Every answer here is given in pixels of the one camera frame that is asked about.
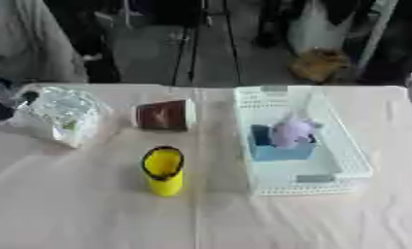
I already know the blue box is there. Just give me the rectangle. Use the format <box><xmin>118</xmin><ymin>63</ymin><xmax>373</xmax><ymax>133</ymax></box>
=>
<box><xmin>248</xmin><ymin>124</ymin><xmax>319</xmax><ymax>162</ymax></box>

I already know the brown paper cup white lid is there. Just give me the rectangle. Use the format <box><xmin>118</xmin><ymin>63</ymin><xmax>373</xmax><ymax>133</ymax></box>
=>
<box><xmin>129</xmin><ymin>98</ymin><xmax>198</xmax><ymax>132</ymax></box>

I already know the yellow cup with black rim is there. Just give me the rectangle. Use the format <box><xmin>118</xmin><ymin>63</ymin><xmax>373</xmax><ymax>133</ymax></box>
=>
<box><xmin>139</xmin><ymin>145</ymin><xmax>188</xmax><ymax>197</ymax></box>

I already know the purple soft toy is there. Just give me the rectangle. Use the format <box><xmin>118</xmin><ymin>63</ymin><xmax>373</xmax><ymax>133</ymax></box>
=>
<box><xmin>268</xmin><ymin>111</ymin><xmax>326</xmax><ymax>150</ymax></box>

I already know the black tripod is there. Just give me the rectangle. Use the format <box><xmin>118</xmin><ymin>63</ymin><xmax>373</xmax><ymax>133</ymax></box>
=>
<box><xmin>170</xmin><ymin>0</ymin><xmax>246</xmax><ymax>87</ymax></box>

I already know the brown bag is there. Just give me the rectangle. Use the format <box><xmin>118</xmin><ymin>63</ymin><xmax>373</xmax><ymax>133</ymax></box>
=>
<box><xmin>288</xmin><ymin>47</ymin><xmax>353</xmax><ymax>84</ymax></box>

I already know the silver foil bag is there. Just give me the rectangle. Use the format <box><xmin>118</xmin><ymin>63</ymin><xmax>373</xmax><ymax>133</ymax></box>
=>
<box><xmin>3</xmin><ymin>85</ymin><xmax>115</xmax><ymax>149</ymax></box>

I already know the white plastic bag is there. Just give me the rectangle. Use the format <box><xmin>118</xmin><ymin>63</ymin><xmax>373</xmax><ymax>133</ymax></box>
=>
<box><xmin>286</xmin><ymin>0</ymin><xmax>355</xmax><ymax>55</ymax></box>

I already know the white plastic mesh basket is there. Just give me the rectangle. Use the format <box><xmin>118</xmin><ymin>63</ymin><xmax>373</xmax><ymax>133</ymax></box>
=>
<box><xmin>231</xmin><ymin>85</ymin><xmax>376</xmax><ymax>196</ymax></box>

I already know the person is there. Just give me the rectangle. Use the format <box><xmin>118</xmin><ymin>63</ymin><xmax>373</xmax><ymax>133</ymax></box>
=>
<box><xmin>0</xmin><ymin>0</ymin><xmax>90</xmax><ymax>85</ymax></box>

